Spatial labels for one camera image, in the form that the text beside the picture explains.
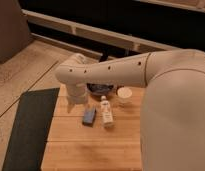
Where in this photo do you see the white cup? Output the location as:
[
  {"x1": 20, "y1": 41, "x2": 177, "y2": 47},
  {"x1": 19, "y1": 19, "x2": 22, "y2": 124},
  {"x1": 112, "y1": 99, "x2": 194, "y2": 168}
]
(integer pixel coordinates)
[{"x1": 117, "y1": 87, "x2": 132, "y2": 105}]

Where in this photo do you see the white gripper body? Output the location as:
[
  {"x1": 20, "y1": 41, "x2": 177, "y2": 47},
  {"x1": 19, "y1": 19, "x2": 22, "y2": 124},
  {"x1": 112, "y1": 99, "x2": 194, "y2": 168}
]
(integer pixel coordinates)
[{"x1": 66, "y1": 84, "x2": 88, "y2": 104}]

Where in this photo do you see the blue sponge block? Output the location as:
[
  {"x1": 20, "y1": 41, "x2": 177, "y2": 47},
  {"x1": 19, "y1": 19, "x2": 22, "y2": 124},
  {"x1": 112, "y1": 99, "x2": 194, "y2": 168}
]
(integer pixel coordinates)
[{"x1": 82, "y1": 107, "x2": 96, "y2": 126}]

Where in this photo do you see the dark bowl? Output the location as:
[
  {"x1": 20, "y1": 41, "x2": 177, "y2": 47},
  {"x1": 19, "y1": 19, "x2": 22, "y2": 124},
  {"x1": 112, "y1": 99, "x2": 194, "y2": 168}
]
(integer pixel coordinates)
[{"x1": 87, "y1": 84, "x2": 114, "y2": 96}]

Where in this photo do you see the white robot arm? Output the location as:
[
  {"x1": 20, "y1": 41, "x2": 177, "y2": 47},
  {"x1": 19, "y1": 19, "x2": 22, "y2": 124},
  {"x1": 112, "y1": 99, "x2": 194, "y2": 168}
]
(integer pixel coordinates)
[{"x1": 55, "y1": 49, "x2": 205, "y2": 171}]

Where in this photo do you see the white plastic bottle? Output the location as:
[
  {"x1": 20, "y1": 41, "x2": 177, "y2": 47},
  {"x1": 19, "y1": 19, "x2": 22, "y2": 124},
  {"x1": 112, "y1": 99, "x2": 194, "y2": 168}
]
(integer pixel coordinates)
[{"x1": 100, "y1": 96, "x2": 114, "y2": 127}]

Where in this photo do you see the brown cabinet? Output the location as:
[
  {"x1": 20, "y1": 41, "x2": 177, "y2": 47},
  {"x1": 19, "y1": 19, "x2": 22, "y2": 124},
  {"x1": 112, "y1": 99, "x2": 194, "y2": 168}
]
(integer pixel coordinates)
[{"x1": 0, "y1": 0, "x2": 32, "y2": 63}]

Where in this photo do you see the dark floor mat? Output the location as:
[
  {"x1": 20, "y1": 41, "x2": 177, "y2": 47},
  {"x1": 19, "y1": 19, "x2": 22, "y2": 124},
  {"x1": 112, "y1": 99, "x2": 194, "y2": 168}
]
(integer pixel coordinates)
[{"x1": 2, "y1": 88, "x2": 59, "y2": 171}]

